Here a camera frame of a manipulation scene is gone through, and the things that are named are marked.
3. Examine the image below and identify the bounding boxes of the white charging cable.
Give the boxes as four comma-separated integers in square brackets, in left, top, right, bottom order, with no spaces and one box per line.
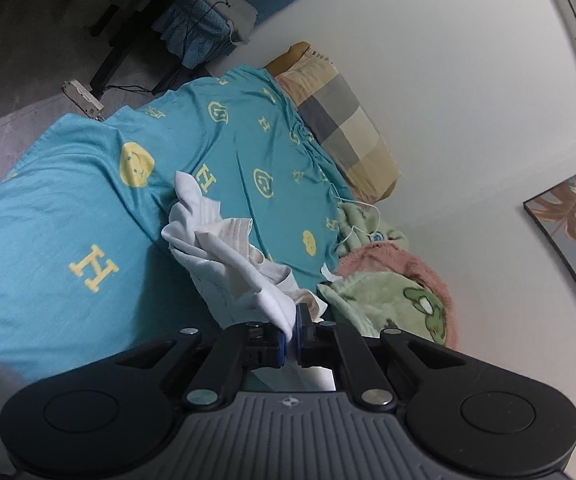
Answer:
[329,179,385,258]

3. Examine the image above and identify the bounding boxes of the grey cloth on chair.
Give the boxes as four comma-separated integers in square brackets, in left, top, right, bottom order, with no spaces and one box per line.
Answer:
[203,0,257,44]

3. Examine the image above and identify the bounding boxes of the plaid pillow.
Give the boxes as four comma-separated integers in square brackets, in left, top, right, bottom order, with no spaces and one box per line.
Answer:
[265,41,401,204]

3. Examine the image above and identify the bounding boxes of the power strip on floor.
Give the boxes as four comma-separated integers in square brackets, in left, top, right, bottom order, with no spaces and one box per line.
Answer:
[61,79,105,122]

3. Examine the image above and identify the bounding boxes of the green pink fleece blanket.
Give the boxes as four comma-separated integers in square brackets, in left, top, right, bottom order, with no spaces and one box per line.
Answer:
[317,202,458,348]

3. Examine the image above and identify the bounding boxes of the teal patterned bed sheet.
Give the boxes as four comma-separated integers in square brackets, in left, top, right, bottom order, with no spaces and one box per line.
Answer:
[0,65,355,382]

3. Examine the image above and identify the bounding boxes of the white garment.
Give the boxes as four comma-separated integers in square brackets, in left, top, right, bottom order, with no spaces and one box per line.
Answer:
[160,170,339,394]

